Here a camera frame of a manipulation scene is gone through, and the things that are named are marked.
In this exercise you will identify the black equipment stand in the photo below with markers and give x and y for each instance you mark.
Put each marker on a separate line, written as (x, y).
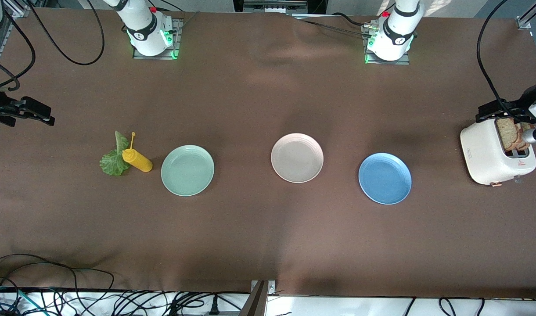
(316, 5)

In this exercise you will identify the black power plug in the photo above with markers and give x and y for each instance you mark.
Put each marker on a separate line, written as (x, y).
(214, 309)

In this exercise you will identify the blue plate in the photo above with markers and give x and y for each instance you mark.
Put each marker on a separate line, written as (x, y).
(385, 178)

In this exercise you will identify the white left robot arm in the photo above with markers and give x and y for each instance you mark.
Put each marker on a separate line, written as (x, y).
(397, 39)

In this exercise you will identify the brown bread slice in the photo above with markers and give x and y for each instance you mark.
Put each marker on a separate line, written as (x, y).
(507, 136)
(523, 147)

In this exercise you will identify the yellow mustard squeeze bottle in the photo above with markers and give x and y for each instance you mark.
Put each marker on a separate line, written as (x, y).
(138, 161)

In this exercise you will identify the brown table cloth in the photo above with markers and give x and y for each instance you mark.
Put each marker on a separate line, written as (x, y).
(268, 228)

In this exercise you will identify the aluminium frame profile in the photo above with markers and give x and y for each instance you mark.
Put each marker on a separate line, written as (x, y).
(524, 21)
(17, 8)

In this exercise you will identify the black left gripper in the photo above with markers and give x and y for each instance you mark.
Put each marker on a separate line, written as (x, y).
(525, 103)

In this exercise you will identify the beige plate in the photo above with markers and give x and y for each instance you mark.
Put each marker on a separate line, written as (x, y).
(296, 158)

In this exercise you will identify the green lettuce leaf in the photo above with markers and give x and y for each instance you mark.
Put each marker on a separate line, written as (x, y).
(114, 164)

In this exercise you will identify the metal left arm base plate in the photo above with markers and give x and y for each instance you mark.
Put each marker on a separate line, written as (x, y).
(386, 62)

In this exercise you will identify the metal frame post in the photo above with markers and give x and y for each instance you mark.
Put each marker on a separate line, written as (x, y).
(257, 303)

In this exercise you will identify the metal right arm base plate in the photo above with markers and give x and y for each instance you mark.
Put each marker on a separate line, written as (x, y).
(156, 57)

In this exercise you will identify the white toaster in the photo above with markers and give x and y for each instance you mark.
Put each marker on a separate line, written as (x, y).
(480, 153)

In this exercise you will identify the green plate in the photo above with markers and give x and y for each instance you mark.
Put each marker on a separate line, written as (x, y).
(187, 170)

